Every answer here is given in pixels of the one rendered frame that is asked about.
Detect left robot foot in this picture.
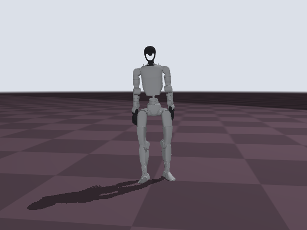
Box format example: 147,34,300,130
162,171,176,181

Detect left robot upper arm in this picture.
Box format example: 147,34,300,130
161,66,171,92

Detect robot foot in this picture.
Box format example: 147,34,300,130
138,173,150,184
162,171,176,181

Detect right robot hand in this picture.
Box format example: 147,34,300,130
132,109,138,126

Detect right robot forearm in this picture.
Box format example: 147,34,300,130
132,89,140,113

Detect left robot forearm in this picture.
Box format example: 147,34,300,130
166,86,175,110

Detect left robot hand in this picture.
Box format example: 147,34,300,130
169,106,174,120

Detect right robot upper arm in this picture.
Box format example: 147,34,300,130
133,68,141,95

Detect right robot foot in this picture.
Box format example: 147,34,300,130
138,173,150,184

